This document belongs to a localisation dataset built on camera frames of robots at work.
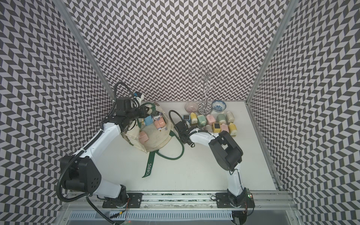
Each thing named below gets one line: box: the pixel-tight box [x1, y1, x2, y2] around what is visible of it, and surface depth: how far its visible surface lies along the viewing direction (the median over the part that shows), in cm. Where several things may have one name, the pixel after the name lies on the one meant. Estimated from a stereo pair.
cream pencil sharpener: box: [225, 111, 235, 125], surface depth 101 cm
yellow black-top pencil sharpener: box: [212, 122, 222, 134], surface depth 96 cm
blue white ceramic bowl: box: [211, 100, 227, 113], surface depth 114 cm
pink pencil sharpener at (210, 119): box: [206, 114, 216, 126], surface depth 101 cm
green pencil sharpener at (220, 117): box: [216, 113, 226, 123], surface depth 101 cm
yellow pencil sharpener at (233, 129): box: [228, 122, 238, 137], surface depth 96 cm
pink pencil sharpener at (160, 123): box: [154, 117, 167, 129], surface depth 101 cm
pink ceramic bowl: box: [184, 101, 199, 114], surface depth 114 cm
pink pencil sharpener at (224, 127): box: [220, 123, 230, 133], surface depth 95 cm
